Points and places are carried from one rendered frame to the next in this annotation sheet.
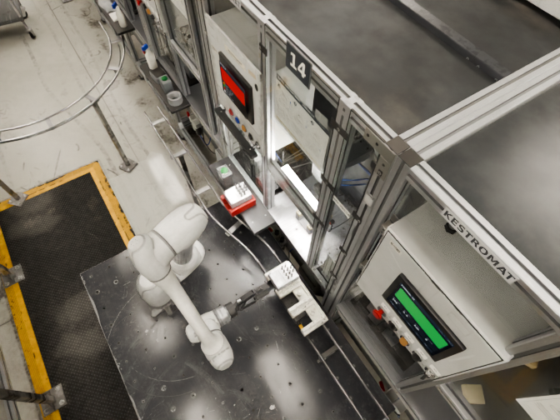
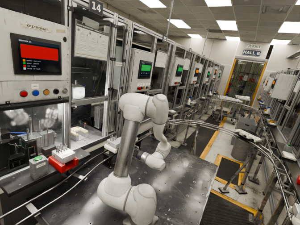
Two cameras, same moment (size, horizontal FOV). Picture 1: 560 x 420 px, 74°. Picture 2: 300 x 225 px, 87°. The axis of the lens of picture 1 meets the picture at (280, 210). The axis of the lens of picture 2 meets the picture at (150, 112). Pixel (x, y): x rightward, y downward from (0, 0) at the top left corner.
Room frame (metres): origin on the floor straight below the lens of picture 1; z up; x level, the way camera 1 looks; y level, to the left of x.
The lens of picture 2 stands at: (1.01, 1.33, 1.70)
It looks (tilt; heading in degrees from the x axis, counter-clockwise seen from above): 18 degrees down; 244
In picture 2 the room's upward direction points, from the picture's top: 9 degrees clockwise
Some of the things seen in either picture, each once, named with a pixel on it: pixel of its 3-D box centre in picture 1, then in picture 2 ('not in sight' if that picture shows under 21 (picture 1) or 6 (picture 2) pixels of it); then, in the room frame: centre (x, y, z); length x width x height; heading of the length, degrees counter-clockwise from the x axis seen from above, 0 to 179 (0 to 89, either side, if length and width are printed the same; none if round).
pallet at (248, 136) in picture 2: not in sight; (246, 136); (-1.39, -0.06, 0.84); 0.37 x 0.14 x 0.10; 93
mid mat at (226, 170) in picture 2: not in sight; (228, 169); (-1.63, -0.29, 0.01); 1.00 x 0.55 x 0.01; 35
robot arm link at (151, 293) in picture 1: (155, 284); (142, 201); (0.61, 0.63, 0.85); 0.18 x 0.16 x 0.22; 141
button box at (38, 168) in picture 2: (227, 176); (38, 166); (1.22, 0.31, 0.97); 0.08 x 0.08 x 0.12; 35
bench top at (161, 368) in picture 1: (225, 337); (147, 180); (0.40, 0.26, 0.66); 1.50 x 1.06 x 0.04; 35
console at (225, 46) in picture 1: (258, 80); (24, 59); (1.29, 0.11, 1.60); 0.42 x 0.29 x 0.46; 35
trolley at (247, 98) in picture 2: not in sight; (239, 106); (-5.38, -3.09, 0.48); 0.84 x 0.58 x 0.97; 43
